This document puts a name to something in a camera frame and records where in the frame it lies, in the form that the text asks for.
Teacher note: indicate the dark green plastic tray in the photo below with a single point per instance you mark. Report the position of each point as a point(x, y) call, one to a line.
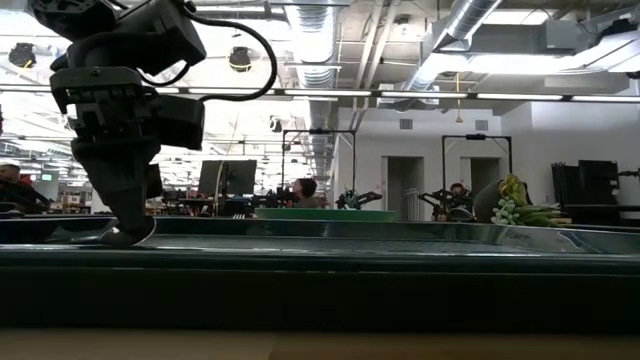
point(320, 290)

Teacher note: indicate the silver ceiling air duct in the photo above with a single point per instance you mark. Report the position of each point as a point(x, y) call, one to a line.
point(312, 50)
point(465, 20)

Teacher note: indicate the yellow hanging pendant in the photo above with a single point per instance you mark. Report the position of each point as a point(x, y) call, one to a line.
point(458, 117)

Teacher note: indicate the person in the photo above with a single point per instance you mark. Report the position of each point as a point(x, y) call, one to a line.
point(17, 192)
point(459, 192)
point(306, 192)

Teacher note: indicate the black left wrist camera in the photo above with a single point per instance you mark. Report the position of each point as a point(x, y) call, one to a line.
point(180, 122)

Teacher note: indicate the black metal frame stand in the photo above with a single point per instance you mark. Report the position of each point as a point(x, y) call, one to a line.
point(476, 136)
point(320, 132)

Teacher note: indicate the black cabinet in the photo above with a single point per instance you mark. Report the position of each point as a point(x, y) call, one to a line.
point(595, 185)

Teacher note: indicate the black ceiling fixture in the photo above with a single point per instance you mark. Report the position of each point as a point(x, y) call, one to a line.
point(240, 59)
point(22, 55)

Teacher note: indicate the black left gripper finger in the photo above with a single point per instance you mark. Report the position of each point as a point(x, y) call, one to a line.
point(155, 180)
point(122, 185)

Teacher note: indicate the black background robot arm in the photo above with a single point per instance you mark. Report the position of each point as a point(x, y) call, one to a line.
point(357, 200)
point(440, 202)

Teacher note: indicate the green plastic plate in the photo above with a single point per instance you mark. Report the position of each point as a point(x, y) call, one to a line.
point(325, 215)

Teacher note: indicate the artificial plant in black pot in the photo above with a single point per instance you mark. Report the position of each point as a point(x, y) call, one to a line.
point(505, 205)

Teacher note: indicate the black computer monitor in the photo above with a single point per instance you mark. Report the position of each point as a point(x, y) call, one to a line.
point(235, 177)

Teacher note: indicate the white ceiling light strip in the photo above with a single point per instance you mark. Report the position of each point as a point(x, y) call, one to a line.
point(327, 92)
point(520, 96)

